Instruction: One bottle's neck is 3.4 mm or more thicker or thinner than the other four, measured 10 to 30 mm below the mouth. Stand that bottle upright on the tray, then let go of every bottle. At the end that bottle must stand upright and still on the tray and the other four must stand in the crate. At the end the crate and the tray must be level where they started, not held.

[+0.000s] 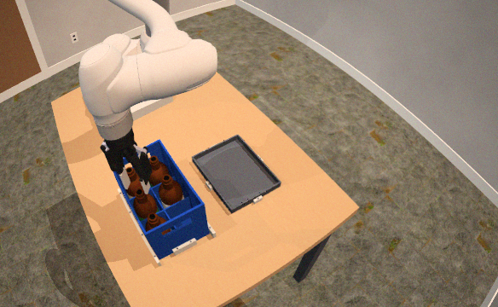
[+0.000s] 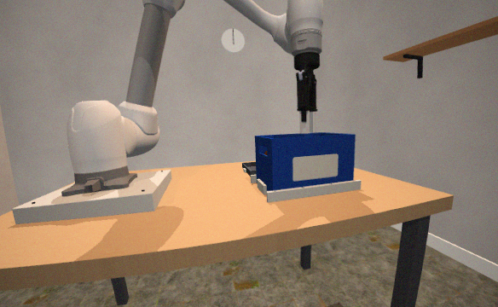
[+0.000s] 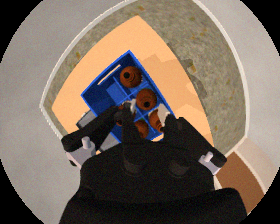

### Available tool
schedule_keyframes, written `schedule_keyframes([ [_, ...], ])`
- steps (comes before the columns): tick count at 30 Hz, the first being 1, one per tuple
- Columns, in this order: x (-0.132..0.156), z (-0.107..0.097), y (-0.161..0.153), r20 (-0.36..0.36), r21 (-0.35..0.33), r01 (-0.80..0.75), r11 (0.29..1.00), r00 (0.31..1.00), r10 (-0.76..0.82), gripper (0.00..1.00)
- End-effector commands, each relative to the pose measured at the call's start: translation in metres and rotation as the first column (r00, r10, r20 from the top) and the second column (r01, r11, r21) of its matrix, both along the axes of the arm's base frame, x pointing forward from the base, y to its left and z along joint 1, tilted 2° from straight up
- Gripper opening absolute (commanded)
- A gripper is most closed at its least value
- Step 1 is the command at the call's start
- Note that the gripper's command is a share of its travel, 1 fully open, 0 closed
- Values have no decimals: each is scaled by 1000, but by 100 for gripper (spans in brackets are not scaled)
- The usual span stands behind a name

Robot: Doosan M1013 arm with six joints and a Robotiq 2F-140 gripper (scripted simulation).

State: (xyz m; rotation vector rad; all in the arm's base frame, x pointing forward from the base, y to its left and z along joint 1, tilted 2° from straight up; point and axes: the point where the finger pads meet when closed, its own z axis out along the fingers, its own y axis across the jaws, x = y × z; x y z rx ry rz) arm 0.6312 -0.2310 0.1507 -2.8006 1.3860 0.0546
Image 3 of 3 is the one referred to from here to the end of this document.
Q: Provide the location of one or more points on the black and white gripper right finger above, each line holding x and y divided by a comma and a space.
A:
180, 158

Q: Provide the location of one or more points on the blue plastic crate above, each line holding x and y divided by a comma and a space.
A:
99, 97

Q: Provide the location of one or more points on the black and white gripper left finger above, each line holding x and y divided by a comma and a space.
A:
85, 142

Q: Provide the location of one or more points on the grey rectangular tray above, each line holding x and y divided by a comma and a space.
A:
85, 119

